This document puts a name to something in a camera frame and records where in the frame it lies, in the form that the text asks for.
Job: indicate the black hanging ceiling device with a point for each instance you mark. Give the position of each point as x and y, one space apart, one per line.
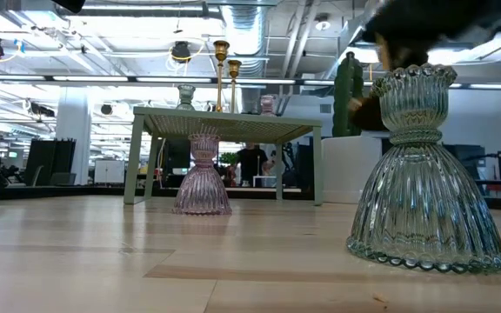
181 51

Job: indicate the green perforated metal table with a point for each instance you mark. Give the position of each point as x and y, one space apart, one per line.
233 126

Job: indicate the small wood crumb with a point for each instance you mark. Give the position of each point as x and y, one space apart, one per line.
379 298

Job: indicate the green cactus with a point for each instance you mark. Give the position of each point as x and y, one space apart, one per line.
340 87

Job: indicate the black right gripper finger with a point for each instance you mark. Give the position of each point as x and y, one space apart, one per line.
416 21

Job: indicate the black cabinet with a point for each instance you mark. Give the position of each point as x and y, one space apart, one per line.
50 161

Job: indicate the green ribbed glass candle holder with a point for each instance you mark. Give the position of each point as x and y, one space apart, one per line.
185 95
420 195

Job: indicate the round black wall speaker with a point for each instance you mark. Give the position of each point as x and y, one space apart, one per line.
106 109

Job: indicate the black background workstation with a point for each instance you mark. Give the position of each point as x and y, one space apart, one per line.
472 165

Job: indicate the pink ribbed glass candle holder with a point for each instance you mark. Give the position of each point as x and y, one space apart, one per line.
268 104
202 187

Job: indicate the black aluminium table frame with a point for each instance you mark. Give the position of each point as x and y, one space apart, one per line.
59 191

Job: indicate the person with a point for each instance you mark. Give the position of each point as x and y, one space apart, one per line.
252 163

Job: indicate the white cabinet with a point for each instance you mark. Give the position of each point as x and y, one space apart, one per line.
109 171

